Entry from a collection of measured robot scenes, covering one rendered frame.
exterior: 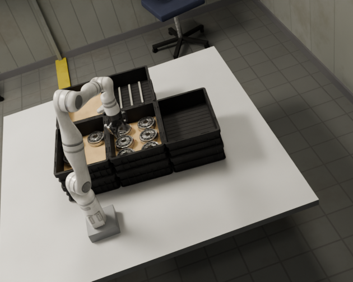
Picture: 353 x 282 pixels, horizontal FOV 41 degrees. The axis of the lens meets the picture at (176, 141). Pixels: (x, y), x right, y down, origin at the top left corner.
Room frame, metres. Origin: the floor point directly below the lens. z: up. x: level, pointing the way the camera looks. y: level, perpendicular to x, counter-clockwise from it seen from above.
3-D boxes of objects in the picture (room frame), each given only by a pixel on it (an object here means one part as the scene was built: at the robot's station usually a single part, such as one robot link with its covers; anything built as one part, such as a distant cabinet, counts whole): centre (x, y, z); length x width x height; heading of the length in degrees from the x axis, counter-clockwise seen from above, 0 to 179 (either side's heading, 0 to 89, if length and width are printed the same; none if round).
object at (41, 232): (2.13, 0.28, 0.35); 1.60 x 1.60 x 0.70; 4
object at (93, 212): (1.62, 0.50, 0.84); 0.09 x 0.09 x 0.17; 8
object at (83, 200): (1.62, 0.50, 1.00); 0.09 x 0.09 x 0.17; 44
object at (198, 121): (2.02, -0.09, 0.87); 0.40 x 0.30 x 0.11; 178
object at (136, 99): (2.43, 0.20, 0.87); 0.40 x 0.30 x 0.11; 178
